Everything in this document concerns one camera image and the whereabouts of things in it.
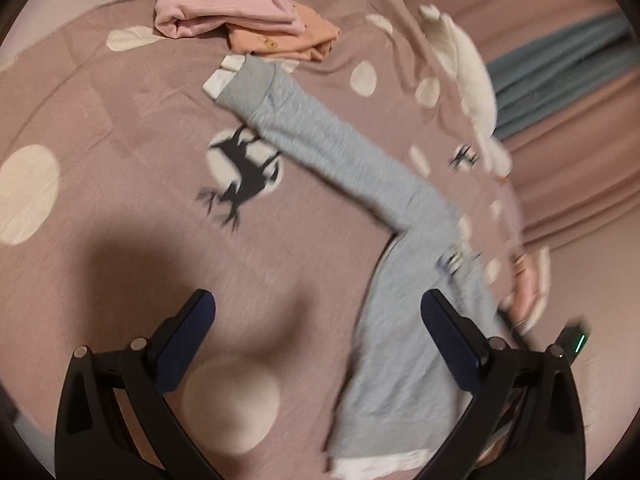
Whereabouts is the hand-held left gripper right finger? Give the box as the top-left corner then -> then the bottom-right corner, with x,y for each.
420,288 -> 587,480

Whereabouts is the pink polka dot printed blanket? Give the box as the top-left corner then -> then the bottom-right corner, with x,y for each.
0,0 -> 528,480

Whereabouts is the pink and white cloth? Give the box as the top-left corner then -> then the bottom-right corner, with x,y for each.
501,246 -> 552,333

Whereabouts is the orange folded garment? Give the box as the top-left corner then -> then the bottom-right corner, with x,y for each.
227,2 -> 342,63

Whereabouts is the grey small sweater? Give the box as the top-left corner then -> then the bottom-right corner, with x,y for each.
202,54 -> 507,479

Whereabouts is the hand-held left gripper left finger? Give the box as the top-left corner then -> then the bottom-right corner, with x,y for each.
54,288 -> 226,480

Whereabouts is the teal cloth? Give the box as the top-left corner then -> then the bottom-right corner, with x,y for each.
486,12 -> 637,141

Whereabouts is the pink draped cloth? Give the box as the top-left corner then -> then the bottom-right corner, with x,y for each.
392,0 -> 640,461

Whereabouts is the white goose plush toy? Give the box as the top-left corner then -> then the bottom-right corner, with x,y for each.
417,4 -> 513,183

